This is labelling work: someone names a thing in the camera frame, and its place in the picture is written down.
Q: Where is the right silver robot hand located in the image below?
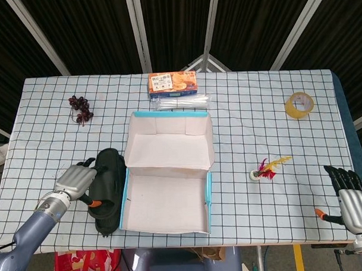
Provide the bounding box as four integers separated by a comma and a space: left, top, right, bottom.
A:
312, 163, 362, 237

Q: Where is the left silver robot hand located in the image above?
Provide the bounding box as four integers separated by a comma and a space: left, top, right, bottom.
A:
52, 157, 110, 210

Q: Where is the black slipper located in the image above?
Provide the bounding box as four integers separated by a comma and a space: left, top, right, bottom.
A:
86, 147, 128, 223
92, 154, 130, 238

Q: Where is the light blue shoe box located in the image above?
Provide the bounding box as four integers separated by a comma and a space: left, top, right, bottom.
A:
115, 108, 218, 239

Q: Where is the red patterned bag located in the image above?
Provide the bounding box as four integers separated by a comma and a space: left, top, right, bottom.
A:
53, 248, 123, 271

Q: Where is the orange cookie box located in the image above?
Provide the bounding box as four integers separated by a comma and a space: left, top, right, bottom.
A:
147, 70, 199, 100

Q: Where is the dark red grape bunch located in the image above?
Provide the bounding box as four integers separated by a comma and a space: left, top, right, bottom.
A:
68, 94, 95, 128

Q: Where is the feather shuttlecock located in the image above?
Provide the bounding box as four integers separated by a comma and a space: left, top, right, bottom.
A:
248, 156, 293, 183

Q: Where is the metal table leg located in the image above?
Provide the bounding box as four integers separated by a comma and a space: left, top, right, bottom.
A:
255, 245, 266, 271

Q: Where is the yellow tape roll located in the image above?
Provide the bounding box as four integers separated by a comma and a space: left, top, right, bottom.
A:
284, 91, 316, 120

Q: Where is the blue checkered tablecloth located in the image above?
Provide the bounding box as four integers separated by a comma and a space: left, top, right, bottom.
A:
0, 65, 362, 256

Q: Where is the clear plastic straw pack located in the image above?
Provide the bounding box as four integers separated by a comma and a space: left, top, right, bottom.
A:
153, 93, 212, 113

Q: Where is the grey-blue chair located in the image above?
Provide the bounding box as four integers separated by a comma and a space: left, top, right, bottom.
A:
121, 245, 243, 271

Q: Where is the brown paper bag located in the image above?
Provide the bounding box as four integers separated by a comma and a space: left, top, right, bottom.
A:
189, 246, 227, 263

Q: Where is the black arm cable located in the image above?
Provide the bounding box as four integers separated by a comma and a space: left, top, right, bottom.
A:
0, 241, 18, 253

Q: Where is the white triangular frame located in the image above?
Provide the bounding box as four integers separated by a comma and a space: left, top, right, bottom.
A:
182, 53, 232, 73

